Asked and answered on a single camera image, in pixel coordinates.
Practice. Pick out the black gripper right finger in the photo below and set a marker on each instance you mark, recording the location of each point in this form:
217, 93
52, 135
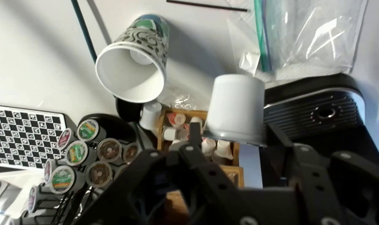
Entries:
334, 187

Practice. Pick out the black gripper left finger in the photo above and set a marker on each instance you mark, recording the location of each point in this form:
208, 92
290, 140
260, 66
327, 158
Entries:
155, 191

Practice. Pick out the white coffee pod brown lid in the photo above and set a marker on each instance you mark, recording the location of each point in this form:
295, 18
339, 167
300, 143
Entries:
236, 107

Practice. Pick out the silver and black coffeemaker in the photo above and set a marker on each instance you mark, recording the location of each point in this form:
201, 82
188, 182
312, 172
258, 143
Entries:
317, 112

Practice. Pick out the black pod carousel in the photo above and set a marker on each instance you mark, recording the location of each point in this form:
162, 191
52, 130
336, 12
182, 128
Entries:
113, 125

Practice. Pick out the green lid coffee pod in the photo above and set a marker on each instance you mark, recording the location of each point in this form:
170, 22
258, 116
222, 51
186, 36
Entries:
62, 178
76, 152
87, 130

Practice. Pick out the purple lid coffee pod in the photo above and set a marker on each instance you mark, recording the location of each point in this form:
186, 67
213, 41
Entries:
47, 168
65, 137
31, 197

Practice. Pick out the white creamer cup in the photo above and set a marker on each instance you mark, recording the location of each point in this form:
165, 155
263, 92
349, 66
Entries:
150, 116
195, 121
168, 133
176, 118
207, 146
223, 148

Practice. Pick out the patterned paper cup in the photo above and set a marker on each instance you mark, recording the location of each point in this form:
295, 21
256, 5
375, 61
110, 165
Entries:
132, 68

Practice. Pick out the black white checkerboard sheet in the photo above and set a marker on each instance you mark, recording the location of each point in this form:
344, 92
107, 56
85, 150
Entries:
23, 135

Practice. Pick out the clear plastic zip bag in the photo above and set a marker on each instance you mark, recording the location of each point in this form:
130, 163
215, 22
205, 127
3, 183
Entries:
305, 35

